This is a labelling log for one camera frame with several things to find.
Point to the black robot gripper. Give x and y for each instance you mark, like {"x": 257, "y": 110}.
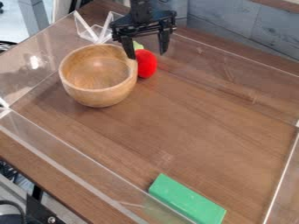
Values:
{"x": 161, "y": 24}

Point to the red plush strawberry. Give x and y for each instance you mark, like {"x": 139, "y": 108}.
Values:
{"x": 147, "y": 61}

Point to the wooden bowl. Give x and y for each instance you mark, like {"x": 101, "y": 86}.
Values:
{"x": 98, "y": 75}

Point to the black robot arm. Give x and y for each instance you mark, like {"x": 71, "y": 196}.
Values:
{"x": 143, "y": 21}

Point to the green rectangular block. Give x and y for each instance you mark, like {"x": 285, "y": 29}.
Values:
{"x": 186, "y": 201}

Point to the clear acrylic tray enclosure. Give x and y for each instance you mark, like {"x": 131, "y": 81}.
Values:
{"x": 213, "y": 122}

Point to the black metal table bracket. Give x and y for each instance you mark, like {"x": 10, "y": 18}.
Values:
{"x": 38, "y": 213}

